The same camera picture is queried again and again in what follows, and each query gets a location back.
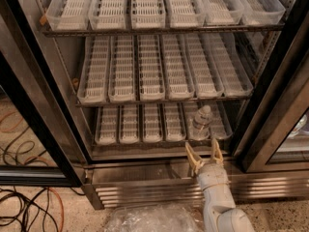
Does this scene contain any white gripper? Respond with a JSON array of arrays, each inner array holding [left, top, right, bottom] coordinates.
[[185, 138, 229, 190]]

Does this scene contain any clear plastic water bottle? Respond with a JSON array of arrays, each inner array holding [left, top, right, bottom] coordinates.
[[192, 105, 213, 140]]

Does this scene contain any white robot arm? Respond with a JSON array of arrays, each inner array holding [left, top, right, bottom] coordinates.
[[185, 138, 255, 232]]

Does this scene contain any shelf tray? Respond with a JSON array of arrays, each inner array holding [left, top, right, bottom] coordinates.
[[95, 107, 118, 145], [119, 104, 139, 144], [161, 35, 195, 100], [108, 36, 135, 102], [204, 101, 233, 140], [143, 103, 163, 143], [165, 0, 206, 28], [130, 0, 166, 29], [77, 36, 110, 104], [137, 35, 165, 101], [183, 103, 200, 140], [163, 103, 186, 142], [88, 0, 127, 30], [202, 0, 244, 25], [239, 0, 286, 25], [205, 33, 253, 97], [184, 34, 224, 99], [46, 0, 91, 31]]

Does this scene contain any right glass fridge door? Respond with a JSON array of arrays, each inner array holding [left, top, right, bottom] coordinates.
[[242, 54, 309, 173]]

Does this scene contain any stainless steel fridge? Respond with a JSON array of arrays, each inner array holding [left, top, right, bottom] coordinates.
[[0, 0, 309, 211]]

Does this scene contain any open glass fridge door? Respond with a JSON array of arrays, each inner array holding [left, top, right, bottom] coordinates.
[[0, 0, 84, 187]]

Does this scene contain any bottom wire shelf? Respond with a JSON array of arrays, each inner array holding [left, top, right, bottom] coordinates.
[[92, 138, 234, 149]]

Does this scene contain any wire shelf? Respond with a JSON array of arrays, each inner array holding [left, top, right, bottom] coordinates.
[[92, 138, 234, 149], [42, 24, 284, 38], [75, 95, 252, 108]]

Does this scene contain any middle wire shelf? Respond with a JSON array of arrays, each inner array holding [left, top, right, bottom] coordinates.
[[75, 95, 252, 108]]

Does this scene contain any top wire shelf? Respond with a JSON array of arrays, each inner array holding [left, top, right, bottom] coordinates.
[[42, 24, 284, 38]]

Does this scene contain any black cable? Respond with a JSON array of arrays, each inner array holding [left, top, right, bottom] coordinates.
[[0, 126, 85, 232]]

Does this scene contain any orange cable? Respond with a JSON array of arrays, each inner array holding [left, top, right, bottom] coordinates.
[[0, 110, 65, 232]]

